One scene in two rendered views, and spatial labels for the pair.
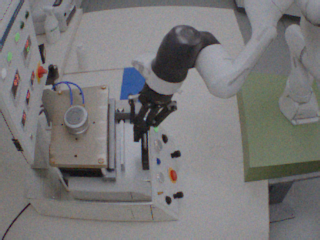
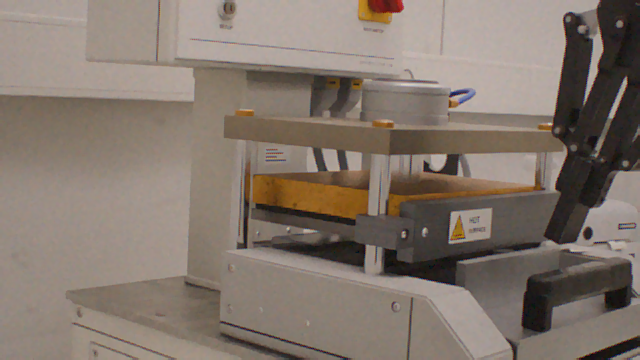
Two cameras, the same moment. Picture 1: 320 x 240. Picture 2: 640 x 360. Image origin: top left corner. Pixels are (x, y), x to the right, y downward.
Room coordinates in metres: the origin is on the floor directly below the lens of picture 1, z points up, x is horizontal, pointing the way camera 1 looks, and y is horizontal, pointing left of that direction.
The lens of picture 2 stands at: (-0.03, -0.29, 1.13)
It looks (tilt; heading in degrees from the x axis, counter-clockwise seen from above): 5 degrees down; 42
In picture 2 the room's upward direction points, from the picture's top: 3 degrees clockwise
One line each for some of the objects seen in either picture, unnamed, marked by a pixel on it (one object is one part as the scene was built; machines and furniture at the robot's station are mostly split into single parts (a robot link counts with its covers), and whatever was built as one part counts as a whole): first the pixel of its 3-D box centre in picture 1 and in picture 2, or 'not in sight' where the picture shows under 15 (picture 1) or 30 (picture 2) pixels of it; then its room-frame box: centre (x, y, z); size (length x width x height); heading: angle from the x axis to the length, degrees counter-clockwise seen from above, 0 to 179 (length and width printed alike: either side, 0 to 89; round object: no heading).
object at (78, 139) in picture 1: (70, 123); (387, 149); (0.68, 0.26, 1.08); 0.31 x 0.24 x 0.13; 0
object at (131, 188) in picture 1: (108, 189); (353, 318); (0.53, 0.16, 0.96); 0.25 x 0.05 x 0.07; 90
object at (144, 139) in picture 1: (144, 144); (581, 290); (0.66, 0.05, 0.99); 0.15 x 0.02 x 0.04; 0
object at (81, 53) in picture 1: (81, 55); not in sight; (1.26, 0.33, 0.82); 0.05 x 0.05 x 0.14
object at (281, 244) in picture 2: not in sight; (360, 245); (0.67, 0.27, 0.99); 0.18 x 0.06 x 0.02; 0
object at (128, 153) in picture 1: (100, 149); (437, 285); (0.66, 0.18, 0.97); 0.30 x 0.22 x 0.08; 90
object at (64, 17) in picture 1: (53, 13); (559, 240); (1.61, 0.56, 0.88); 0.25 x 0.20 x 0.17; 81
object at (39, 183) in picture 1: (79, 157); (362, 316); (0.66, 0.27, 0.93); 0.46 x 0.35 x 0.01; 90
